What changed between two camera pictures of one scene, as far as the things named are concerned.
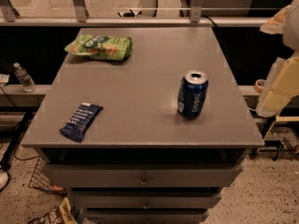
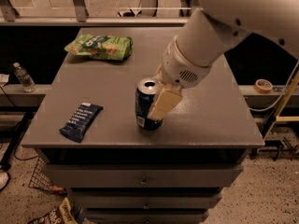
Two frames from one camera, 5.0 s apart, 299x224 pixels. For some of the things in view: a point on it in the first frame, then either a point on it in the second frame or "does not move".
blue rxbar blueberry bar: x=80 y=121 does not move
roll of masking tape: x=260 y=85 does not move
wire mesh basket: x=40 y=179 does not move
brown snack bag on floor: x=61 y=214 does not move
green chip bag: x=106 y=48 does not move
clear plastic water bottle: x=24 y=78 does not move
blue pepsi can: x=192 y=95 → x=144 y=94
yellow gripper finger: x=275 y=25 → x=159 y=75
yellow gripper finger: x=281 y=86 → x=165 y=101
